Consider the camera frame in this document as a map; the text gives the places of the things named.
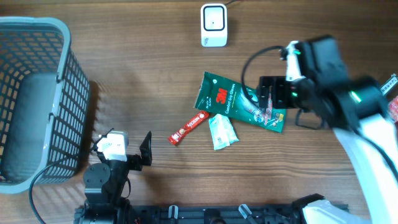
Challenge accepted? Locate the red Nescafe stick sachet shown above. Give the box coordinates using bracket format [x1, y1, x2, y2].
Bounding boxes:
[169, 111, 210, 146]

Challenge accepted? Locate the green 3M gloves packet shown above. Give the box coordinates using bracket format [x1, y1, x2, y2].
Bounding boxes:
[194, 72, 286, 133]

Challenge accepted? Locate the light green wipes packet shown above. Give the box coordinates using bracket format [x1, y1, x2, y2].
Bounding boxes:
[209, 114, 239, 151]

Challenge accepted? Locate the pink Kleenex tissue pack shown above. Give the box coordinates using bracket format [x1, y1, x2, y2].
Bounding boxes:
[388, 96, 398, 123]

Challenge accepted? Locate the white green box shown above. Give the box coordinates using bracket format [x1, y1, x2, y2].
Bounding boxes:
[380, 73, 398, 96]

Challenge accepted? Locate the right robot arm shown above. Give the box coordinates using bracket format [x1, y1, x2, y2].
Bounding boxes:
[257, 35, 397, 223]

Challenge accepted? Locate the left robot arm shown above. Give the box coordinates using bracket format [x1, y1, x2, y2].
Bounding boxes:
[73, 129, 152, 223]

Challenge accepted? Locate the white barcode scanner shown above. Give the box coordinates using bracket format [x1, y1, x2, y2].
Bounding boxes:
[200, 3, 228, 47]

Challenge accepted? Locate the grey plastic shopping basket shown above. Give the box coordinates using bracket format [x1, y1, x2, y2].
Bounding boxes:
[1, 17, 90, 194]

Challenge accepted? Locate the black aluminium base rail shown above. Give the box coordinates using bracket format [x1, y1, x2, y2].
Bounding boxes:
[73, 203, 299, 224]

